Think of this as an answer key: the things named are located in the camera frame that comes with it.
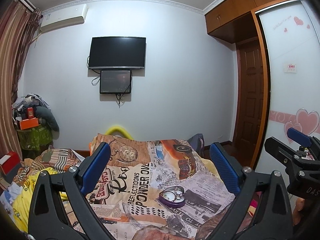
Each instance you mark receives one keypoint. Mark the purple heart-shaped tin box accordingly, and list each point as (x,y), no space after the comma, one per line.
(172,197)

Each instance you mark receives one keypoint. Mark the red box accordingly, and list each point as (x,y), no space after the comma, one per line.
(10,163)

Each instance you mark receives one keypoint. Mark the brown upper wardrobe cabinet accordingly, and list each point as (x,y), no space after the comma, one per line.
(232,20)

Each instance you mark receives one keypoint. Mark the white wardrobe sliding door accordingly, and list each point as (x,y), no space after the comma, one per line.
(291,32)

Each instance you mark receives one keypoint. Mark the black wall television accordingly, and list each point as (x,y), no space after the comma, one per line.
(117,52)

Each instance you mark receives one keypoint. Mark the white air conditioner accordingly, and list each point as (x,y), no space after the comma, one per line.
(64,18)

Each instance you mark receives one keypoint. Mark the small black wall monitor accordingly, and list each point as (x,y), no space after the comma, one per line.
(115,81)

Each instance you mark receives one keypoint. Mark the brown wooden door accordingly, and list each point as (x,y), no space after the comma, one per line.
(250,99)

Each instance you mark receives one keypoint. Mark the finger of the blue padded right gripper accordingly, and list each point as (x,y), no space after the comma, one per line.
(299,137)

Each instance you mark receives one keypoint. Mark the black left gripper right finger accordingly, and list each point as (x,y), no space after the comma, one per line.
(261,208)

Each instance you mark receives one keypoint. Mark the printed collage bed blanket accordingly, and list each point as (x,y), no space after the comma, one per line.
(113,193)

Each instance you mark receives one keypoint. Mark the yellow headboard tube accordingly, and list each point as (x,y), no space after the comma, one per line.
(119,130)

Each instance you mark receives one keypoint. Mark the yellow cloth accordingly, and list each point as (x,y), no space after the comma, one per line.
(26,178)

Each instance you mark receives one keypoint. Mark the orange box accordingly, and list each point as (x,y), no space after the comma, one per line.
(28,123)

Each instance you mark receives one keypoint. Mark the striped brown curtain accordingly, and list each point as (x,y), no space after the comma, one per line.
(18,27)

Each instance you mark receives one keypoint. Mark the green patterned cloth pile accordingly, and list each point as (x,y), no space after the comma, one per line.
(35,140)

